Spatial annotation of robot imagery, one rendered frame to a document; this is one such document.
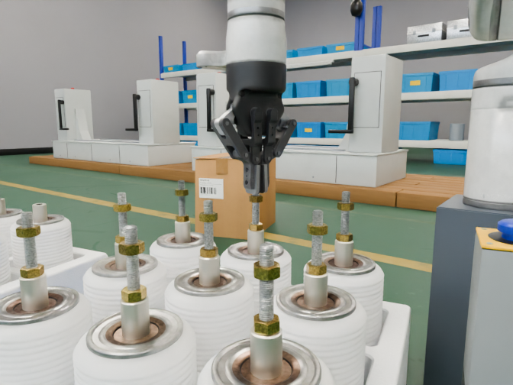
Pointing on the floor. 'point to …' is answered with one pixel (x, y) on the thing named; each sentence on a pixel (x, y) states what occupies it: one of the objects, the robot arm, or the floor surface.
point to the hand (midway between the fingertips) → (256, 178)
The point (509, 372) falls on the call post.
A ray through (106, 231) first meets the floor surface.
